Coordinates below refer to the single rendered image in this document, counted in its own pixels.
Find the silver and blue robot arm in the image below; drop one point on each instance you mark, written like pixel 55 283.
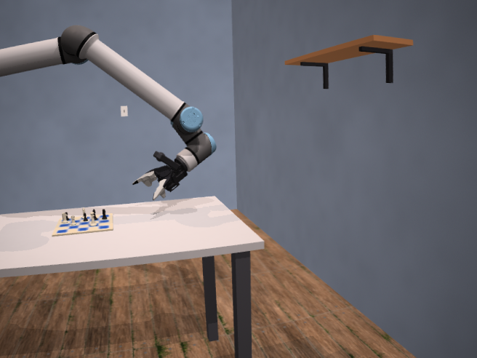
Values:
pixel 81 43

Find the blue and cream chessboard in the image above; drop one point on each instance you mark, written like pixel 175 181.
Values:
pixel 83 227

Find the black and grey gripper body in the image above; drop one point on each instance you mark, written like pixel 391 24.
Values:
pixel 178 174

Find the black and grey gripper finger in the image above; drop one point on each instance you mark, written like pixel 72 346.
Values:
pixel 162 185
pixel 147 178

